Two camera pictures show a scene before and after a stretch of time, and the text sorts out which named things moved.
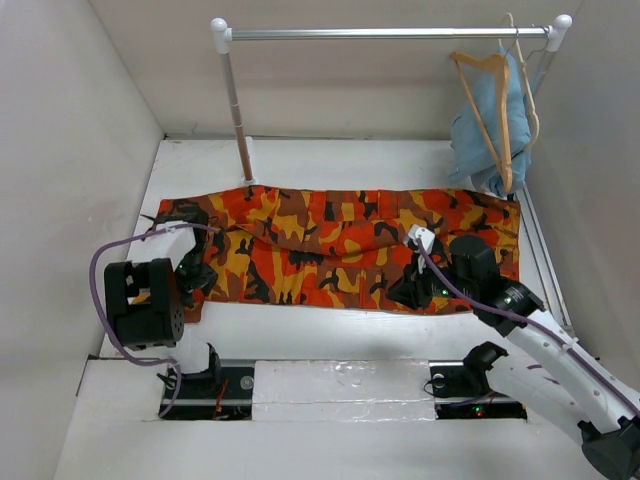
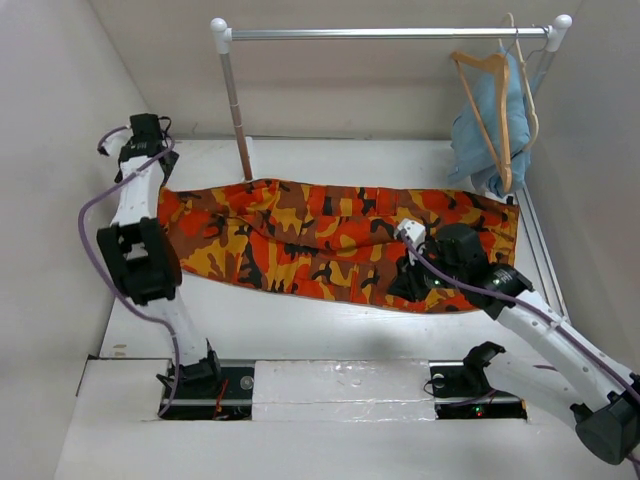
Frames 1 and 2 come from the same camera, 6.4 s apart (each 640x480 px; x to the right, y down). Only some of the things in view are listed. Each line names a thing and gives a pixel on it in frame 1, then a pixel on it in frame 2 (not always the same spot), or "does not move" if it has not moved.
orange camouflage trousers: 333,248 does not move
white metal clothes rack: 223,36 does not move
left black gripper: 203,281 -> 173,160
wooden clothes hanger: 497,62 does not move
